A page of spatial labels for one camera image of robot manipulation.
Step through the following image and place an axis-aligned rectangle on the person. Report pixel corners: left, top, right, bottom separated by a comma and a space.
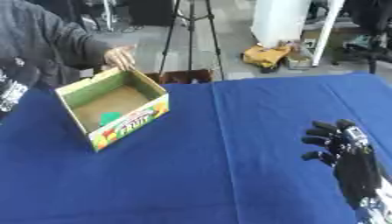
0, 0, 138, 121

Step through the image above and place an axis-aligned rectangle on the yellow bag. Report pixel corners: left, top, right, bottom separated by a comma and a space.
240, 43, 293, 74

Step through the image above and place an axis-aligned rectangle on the white board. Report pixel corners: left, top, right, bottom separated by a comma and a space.
249, 0, 347, 67

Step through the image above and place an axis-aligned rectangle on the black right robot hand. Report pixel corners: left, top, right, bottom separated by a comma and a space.
298, 118, 386, 210

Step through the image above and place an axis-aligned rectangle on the cardboard box green inside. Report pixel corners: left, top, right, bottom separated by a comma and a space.
53, 67, 172, 152

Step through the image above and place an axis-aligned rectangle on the black tripod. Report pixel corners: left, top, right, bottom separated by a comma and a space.
156, 0, 227, 81

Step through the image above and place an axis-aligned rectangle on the black chair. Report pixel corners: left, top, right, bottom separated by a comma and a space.
331, 0, 392, 74

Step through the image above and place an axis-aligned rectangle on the green block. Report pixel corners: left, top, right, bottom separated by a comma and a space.
98, 111, 124, 127

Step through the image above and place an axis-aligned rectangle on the person's hand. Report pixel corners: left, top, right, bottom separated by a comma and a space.
102, 44, 140, 72

